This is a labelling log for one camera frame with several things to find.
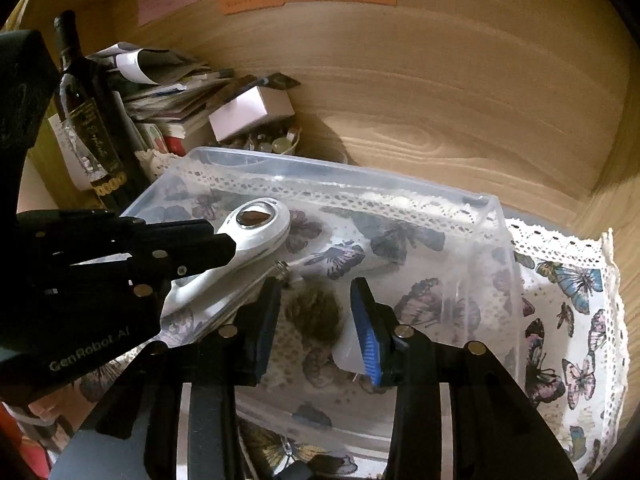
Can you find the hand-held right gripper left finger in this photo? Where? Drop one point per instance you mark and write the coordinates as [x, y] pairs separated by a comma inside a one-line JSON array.
[[269, 320]]

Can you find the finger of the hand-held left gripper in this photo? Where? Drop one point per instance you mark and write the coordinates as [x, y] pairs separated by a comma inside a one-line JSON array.
[[200, 252], [172, 226]]

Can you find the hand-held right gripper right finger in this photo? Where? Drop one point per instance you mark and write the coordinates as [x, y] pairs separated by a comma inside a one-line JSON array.
[[364, 325]]

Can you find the white handheld magnifier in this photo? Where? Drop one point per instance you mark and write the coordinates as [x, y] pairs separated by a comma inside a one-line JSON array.
[[250, 240]]

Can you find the clear plastic storage bin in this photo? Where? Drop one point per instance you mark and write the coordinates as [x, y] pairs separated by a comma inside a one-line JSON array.
[[400, 240]]

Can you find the small white plastic piece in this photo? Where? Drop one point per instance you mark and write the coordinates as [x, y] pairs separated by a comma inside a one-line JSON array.
[[350, 355]]

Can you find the brown furry pompom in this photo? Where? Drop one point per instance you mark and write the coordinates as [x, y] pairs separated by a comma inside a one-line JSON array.
[[314, 317]]

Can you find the dark wine bottle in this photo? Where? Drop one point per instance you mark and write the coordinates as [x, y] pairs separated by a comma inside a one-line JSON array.
[[92, 125]]

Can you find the stack of papers and books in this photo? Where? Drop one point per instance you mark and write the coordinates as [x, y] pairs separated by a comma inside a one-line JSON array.
[[160, 90]]

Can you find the small white cardboard box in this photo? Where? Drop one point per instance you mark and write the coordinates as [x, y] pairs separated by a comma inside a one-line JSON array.
[[250, 110]]

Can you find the red cloth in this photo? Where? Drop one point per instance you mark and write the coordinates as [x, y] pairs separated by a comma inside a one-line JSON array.
[[20, 445]]

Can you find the butterfly printed lace cloth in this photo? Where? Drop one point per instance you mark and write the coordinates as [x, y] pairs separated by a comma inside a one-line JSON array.
[[565, 320]]

